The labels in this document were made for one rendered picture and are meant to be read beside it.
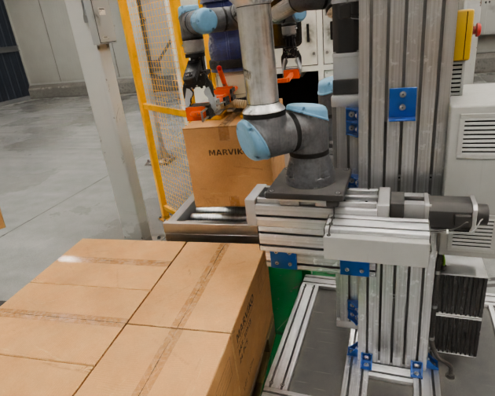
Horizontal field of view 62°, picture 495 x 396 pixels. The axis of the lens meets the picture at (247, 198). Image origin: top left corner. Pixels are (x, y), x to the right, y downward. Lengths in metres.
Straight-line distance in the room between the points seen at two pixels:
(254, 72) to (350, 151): 0.48
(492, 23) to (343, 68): 9.04
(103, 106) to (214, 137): 1.19
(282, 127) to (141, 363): 0.85
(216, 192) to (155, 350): 0.84
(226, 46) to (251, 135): 0.99
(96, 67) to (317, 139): 1.97
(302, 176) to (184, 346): 0.68
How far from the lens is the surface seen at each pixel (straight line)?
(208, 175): 1.95
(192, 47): 1.51
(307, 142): 1.15
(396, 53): 1.27
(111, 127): 2.92
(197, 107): 1.51
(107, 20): 2.89
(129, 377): 1.40
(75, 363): 1.53
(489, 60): 10.53
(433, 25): 1.27
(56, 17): 14.14
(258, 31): 1.06
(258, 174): 1.89
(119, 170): 3.00
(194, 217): 2.30
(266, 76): 1.07
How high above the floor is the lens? 1.49
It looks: 23 degrees down
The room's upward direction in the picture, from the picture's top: 6 degrees counter-clockwise
